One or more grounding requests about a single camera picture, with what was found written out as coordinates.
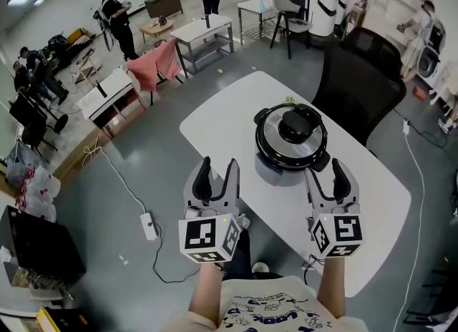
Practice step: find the small white power adapter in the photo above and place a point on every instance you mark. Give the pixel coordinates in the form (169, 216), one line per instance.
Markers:
(406, 126)

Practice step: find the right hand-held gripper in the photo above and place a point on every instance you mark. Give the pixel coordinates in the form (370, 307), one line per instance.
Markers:
(336, 232)

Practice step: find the round wooden table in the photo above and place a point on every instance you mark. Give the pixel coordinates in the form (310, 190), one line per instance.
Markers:
(155, 28)

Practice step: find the front-loading washing machine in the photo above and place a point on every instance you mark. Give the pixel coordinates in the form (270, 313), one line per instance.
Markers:
(429, 64)

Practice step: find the person's left forearm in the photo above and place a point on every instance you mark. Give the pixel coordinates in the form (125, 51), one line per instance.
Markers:
(205, 295)

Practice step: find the black mesh office chair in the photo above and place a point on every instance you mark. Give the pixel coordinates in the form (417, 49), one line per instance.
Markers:
(358, 80)

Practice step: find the clear plastic bags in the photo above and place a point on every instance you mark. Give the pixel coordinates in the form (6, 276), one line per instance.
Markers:
(30, 184)

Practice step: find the person's beige printed t-shirt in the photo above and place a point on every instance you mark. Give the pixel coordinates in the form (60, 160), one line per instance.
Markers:
(272, 305)

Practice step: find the green yellow small object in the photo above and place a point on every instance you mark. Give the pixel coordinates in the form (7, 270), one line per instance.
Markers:
(290, 99)

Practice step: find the white power strip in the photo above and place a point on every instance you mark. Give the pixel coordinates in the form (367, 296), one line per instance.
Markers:
(148, 226)

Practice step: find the beige chair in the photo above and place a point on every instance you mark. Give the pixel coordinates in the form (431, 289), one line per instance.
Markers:
(291, 19)

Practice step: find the white metal-frame table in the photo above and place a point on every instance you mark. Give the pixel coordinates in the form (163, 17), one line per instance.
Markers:
(205, 33)
(255, 10)

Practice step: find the black box cabinet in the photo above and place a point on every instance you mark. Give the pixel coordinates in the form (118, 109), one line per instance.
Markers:
(39, 244)

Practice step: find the person's dark trouser leg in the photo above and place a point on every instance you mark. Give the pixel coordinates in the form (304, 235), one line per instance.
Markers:
(238, 255)

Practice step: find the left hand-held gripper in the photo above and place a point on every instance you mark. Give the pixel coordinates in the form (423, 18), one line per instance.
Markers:
(200, 237)

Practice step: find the silver pressure cooker pot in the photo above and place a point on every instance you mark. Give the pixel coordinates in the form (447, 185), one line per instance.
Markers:
(282, 175)

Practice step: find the person's white shoe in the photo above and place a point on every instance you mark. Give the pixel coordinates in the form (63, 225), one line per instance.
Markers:
(260, 267)

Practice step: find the yellow black tool case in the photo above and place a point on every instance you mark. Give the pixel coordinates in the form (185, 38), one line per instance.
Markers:
(61, 320)

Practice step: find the pink cloth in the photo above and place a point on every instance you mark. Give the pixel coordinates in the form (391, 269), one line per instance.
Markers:
(154, 67)

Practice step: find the orange box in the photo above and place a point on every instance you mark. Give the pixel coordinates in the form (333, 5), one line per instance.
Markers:
(419, 92)

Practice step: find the person's right forearm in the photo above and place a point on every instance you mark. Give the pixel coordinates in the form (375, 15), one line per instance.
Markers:
(331, 287)

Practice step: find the black silver pressure cooker lid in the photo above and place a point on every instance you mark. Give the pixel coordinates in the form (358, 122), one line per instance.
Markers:
(291, 137)

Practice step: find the white black tall machine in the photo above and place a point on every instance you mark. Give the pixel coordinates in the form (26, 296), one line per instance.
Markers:
(318, 5)

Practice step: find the white wooden-leg table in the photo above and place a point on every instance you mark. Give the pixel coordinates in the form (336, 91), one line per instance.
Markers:
(107, 96)

